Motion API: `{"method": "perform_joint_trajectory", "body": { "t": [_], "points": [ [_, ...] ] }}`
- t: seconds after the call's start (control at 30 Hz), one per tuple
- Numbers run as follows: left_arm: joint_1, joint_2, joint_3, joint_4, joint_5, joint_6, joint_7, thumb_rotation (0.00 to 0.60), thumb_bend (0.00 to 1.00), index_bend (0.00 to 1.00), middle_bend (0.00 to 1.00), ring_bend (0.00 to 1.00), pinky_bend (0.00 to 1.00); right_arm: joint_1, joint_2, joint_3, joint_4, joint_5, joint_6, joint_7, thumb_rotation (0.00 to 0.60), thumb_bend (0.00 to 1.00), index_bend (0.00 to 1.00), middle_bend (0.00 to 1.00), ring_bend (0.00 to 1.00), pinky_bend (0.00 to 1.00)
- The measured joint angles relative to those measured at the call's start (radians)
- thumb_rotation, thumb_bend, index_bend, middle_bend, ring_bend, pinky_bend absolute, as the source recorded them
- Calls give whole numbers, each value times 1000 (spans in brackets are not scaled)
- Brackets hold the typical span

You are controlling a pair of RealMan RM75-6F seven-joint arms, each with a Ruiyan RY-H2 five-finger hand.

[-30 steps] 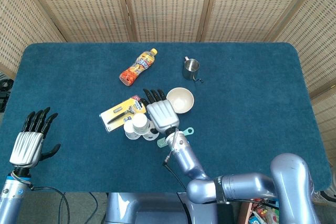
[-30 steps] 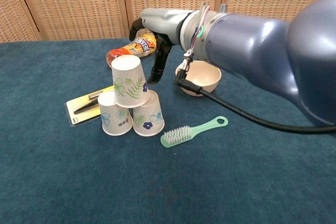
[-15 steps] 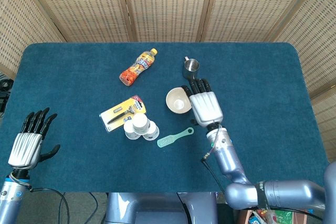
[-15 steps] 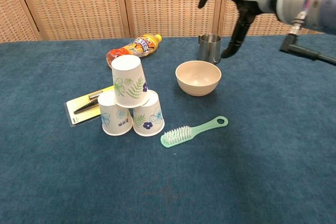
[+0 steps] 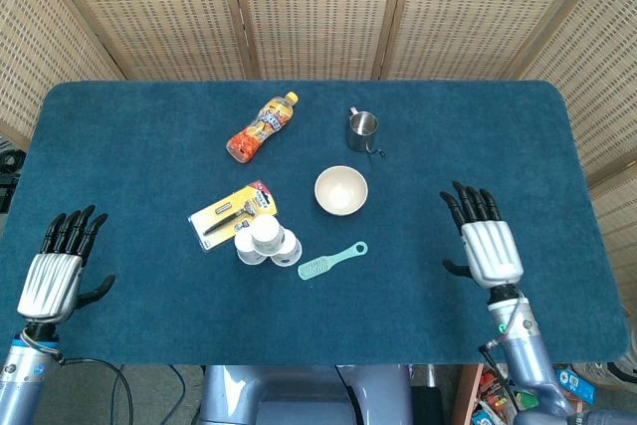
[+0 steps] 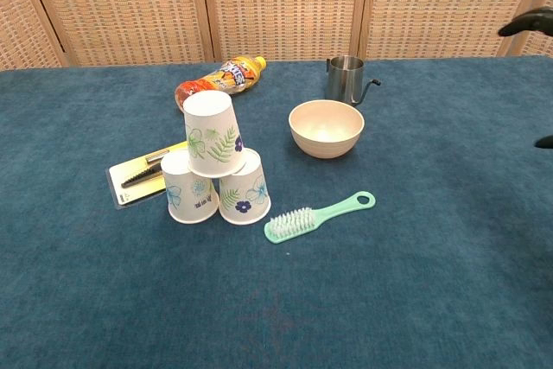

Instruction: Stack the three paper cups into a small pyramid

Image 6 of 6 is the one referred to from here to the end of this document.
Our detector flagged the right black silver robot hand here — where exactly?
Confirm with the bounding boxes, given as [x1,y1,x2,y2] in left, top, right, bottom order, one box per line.
[497,5,553,150]

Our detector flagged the white cup green flower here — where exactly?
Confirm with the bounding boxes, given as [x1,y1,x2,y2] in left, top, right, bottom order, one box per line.
[182,90,248,179]

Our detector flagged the white cup light blue flowers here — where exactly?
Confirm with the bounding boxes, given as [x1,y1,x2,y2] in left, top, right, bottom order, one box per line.
[160,150,220,225]

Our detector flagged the white cup dark blue flower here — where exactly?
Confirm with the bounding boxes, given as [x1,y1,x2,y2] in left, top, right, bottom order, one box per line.
[218,148,272,226]

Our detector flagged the steel gooseneck pitcher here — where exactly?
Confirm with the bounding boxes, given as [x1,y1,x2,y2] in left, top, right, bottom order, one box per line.
[324,54,382,107]

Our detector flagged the beige bowl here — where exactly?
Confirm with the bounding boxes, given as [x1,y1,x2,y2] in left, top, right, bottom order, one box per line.
[288,99,365,160]

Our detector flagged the orange drink bottle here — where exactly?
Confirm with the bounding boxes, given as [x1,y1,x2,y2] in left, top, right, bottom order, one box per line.
[175,55,267,113]

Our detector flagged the mint green brush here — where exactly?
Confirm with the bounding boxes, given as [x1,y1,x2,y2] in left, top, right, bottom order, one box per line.
[264,190,377,245]

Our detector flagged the blue table cloth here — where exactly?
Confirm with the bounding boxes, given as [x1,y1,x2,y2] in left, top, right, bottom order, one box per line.
[0,55,553,369]

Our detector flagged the yellow razor blister pack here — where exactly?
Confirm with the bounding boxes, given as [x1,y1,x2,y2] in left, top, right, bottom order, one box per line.
[105,140,191,211]

